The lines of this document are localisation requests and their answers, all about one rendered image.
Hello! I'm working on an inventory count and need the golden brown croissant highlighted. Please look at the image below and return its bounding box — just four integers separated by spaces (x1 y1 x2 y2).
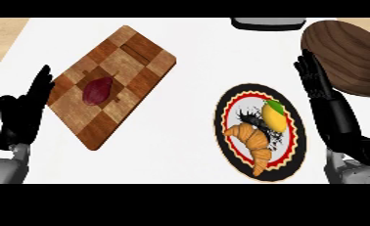
222 122 275 177

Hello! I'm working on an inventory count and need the yellow lemon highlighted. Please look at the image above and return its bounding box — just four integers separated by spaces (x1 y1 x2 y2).
260 99 287 134

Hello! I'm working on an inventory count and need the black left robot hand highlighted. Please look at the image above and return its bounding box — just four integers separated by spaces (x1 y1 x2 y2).
0 64 56 151

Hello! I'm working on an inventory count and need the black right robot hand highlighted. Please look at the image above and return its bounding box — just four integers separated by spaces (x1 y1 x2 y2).
293 49 370 167

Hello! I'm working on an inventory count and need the black red patterned plate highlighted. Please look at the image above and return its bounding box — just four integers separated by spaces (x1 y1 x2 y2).
213 83 308 183

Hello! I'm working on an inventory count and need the dark red sweet potato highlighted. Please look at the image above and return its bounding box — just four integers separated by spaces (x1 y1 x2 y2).
81 75 115 107

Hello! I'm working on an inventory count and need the checkered wooden cutting board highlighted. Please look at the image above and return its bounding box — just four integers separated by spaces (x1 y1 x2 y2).
46 24 177 152

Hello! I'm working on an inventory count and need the dark brown wooden bowl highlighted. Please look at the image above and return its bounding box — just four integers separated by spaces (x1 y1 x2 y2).
300 20 370 98

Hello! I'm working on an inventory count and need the black and grey appliance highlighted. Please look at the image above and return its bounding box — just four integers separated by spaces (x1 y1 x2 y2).
229 17 308 32

